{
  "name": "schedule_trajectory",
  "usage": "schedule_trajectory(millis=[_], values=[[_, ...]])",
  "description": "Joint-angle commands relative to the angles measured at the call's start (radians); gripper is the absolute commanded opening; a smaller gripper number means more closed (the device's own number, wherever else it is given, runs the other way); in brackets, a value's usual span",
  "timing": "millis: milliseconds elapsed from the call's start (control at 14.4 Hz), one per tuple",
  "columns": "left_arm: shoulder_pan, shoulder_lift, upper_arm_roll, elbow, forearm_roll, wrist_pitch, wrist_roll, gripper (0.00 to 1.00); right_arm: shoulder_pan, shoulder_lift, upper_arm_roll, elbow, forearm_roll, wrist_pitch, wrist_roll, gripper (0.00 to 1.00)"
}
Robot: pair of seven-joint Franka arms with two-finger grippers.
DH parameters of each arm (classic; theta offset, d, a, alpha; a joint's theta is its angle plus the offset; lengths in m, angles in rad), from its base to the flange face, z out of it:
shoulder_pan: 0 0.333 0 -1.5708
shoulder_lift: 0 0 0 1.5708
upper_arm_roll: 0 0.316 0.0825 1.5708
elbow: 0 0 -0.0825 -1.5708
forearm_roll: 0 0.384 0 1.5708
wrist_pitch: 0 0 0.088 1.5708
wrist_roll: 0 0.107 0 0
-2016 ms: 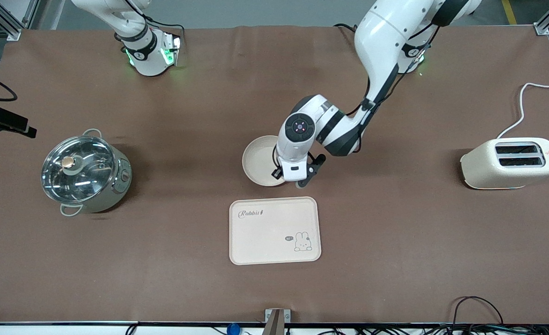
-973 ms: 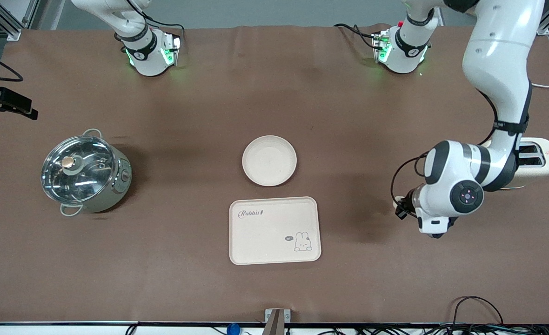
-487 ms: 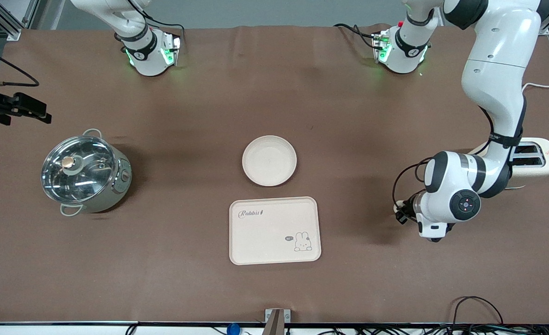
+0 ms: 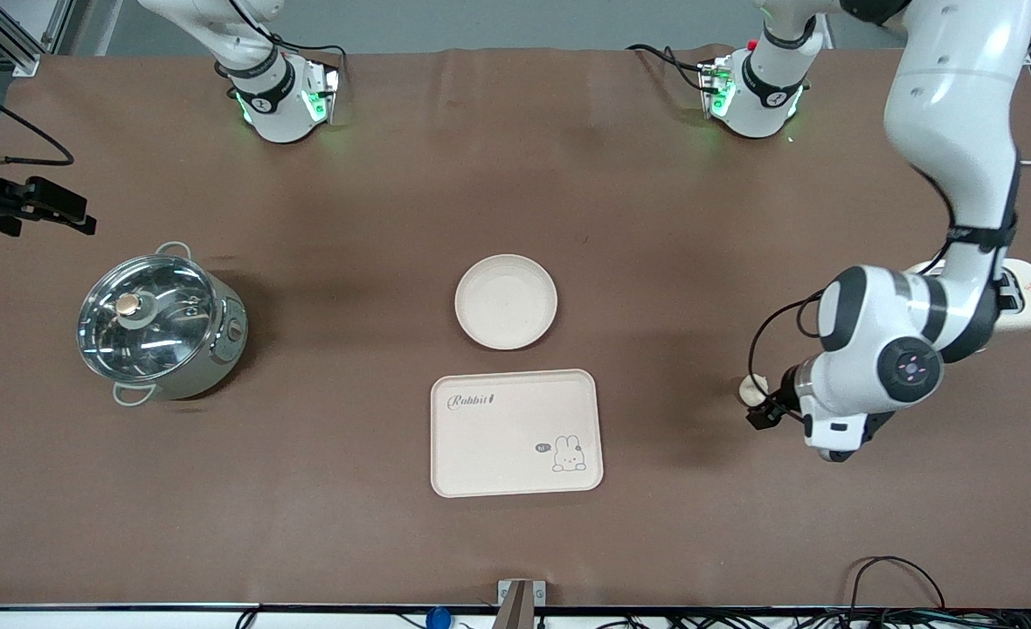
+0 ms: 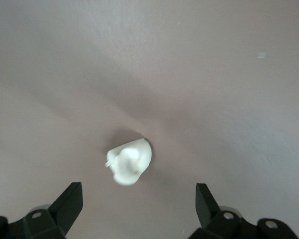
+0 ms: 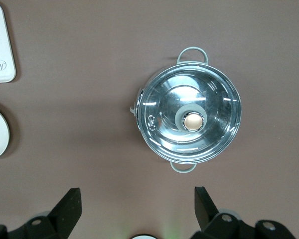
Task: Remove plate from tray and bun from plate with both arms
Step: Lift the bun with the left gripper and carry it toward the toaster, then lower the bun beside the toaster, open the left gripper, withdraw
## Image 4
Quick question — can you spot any cream round plate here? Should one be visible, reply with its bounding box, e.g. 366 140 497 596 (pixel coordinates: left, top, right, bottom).
454 253 559 351

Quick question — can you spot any glass pot lid with knob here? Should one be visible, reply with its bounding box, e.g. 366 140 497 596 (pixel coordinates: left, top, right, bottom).
77 253 219 384

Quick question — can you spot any silver electric cooking pot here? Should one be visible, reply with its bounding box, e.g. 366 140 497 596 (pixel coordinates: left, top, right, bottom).
79 242 249 408

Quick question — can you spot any cream rabbit print tray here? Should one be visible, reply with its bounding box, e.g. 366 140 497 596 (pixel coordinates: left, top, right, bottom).
430 369 605 498

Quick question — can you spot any brown table mat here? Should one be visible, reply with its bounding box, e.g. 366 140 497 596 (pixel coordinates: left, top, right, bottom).
0 45 1031 610

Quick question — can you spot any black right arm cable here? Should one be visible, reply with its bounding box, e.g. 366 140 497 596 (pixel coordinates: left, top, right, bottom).
0 77 76 169

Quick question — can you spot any aluminium frame profile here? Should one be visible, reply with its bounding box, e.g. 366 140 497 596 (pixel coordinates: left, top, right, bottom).
0 0 75 78

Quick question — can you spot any black cable bundle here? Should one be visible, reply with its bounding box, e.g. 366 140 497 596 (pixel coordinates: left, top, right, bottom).
533 556 1031 629

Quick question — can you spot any black right base cable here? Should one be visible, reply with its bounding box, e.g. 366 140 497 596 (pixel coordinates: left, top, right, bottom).
234 0 348 73

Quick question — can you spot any black base cable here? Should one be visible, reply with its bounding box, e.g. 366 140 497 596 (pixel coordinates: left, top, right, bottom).
234 0 348 73
626 44 710 90

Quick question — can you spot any grey metal camera bracket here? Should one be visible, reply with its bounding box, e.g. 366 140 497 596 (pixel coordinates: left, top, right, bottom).
496 579 547 629

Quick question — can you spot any black left base cable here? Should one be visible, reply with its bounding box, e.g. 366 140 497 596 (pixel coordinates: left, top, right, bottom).
626 44 710 90

